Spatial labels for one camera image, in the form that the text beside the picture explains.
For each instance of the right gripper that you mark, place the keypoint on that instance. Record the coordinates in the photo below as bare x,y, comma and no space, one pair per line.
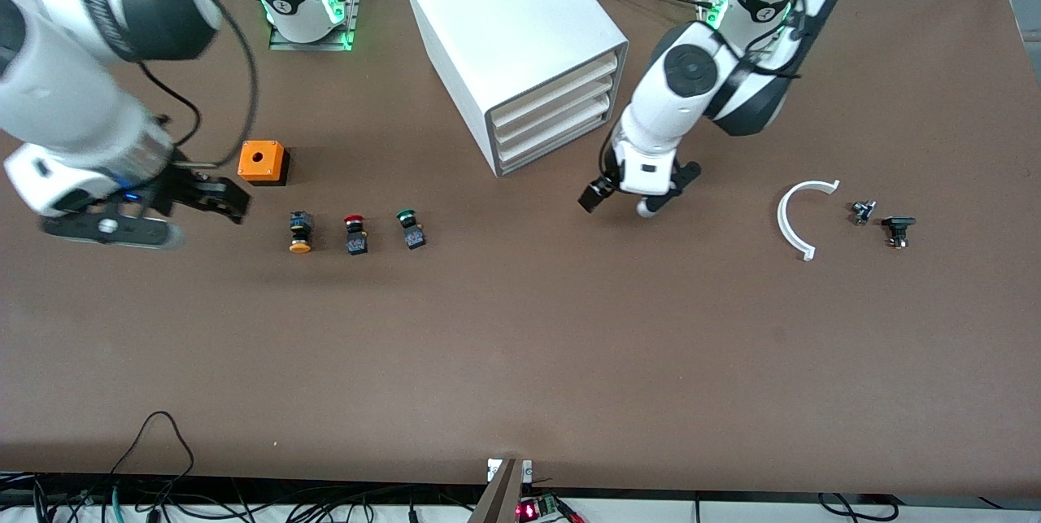
184,186

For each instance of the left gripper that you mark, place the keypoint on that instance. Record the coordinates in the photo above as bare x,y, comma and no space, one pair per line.
603,185

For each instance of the green push button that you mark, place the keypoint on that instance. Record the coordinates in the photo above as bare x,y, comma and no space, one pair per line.
412,232

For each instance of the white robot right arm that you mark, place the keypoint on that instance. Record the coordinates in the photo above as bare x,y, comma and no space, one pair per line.
65,84

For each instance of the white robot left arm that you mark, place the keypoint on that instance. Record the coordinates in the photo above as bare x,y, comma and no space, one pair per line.
675,92

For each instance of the orange button box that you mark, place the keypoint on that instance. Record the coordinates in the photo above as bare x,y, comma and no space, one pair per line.
262,161

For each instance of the yellow push button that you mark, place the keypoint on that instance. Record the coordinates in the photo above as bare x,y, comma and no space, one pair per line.
300,232

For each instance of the red push button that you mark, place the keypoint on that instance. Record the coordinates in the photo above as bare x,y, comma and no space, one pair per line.
355,234

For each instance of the white drawer cabinet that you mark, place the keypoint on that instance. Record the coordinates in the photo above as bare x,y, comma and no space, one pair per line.
504,10

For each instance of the white curved plastic arc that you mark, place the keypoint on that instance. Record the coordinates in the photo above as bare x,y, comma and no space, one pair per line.
782,220

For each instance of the small grey metal part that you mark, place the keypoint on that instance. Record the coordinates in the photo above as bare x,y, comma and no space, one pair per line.
863,211

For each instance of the circuit board with red light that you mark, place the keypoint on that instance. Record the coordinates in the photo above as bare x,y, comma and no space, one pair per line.
541,508

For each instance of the aluminium strut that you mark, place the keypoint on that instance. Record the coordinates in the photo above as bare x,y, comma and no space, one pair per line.
503,499

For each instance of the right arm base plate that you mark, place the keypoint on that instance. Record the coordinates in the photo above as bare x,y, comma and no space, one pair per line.
325,45

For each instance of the black switch part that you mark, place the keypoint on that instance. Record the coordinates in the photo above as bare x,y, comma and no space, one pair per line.
898,228

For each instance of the white mounting bracket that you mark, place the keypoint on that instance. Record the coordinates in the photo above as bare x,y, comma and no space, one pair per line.
527,470
494,469

